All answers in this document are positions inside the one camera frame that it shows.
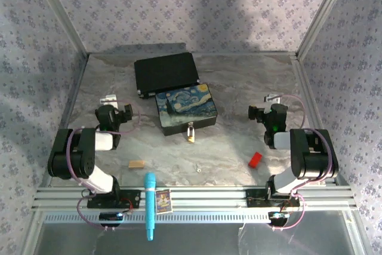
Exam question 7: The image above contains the starry night painted box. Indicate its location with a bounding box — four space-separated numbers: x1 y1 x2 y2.
154 83 218 137

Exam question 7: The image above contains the brass padlock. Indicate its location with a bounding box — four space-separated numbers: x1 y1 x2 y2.
186 121 197 144

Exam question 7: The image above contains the red block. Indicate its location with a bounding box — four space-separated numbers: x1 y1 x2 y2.
248 152 263 168

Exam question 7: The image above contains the black hard case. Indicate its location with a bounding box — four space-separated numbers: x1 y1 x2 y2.
133 52 201 100

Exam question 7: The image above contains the small electronics board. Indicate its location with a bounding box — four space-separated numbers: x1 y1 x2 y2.
267 211 289 226
99 211 125 227

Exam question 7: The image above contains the blue marker pen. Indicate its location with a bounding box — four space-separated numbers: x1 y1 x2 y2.
144 172 156 242

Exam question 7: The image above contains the small picture card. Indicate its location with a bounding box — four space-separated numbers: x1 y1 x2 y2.
156 189 172 214

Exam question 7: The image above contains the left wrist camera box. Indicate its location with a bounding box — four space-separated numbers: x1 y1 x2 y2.
120 104 134 124

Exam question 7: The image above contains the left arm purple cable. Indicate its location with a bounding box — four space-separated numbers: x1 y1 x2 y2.
67 99 141 232

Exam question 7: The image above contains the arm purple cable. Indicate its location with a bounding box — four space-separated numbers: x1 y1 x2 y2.
67 99 141 232
270 94 337 232

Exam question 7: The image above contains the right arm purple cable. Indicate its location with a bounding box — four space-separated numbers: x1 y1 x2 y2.
270 94 337 232

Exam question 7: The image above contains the aluminium side rail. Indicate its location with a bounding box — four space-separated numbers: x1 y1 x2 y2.
40 53 91 189
289 54 341 186

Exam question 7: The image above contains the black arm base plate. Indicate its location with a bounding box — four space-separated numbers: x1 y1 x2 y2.
87 189 141 210
245 188 300 208

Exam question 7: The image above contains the aluminium frame post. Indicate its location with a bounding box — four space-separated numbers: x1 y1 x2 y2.
296 0 355 59
31 0 91 56

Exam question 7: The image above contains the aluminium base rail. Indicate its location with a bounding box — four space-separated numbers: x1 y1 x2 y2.
32 185 358 210

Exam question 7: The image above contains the slotted grey cable duct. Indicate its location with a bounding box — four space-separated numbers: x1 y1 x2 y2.
42 210 350 225

